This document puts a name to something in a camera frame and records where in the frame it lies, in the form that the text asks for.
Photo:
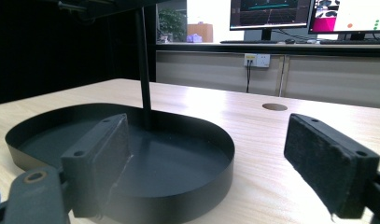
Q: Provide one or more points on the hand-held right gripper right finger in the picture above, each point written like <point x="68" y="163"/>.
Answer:
<point x="321" y="158"/>

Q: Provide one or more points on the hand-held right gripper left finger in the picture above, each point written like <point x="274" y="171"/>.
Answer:
<point x="94" y="161"/>

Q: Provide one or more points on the black oval tray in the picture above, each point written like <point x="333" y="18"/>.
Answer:
<point x="178" y="165"/>

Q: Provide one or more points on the black curtain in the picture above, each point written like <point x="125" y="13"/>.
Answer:
<point x="53" y="53"/>

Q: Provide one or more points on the dark desk counter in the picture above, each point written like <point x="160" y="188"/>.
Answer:
<point x="271" y="49"/>

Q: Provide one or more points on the black keyboard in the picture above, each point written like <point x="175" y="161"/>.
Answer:
<point x="248" y="41"/>
<point x="354" y="41"/>

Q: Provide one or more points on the computer mouse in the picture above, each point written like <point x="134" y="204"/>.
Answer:
<point x="289" y="41"/>

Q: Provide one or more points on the computer monitor with white screen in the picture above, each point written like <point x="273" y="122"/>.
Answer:
<point x="352" y="14"/>

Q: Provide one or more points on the computer monitor with dark screen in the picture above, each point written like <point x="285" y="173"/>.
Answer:
<point x="270" y="12"/>

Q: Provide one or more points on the purple object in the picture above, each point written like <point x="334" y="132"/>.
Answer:
<point x="194" y="38"/>

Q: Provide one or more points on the green potted plant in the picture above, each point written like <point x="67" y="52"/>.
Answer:
<point x="172" y="23"/>

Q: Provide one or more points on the brown cardboard box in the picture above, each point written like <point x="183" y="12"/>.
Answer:
<point x="203" y="31"/>

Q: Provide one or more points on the white wall socket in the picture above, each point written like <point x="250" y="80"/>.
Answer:
<point x="257" y="60"/>

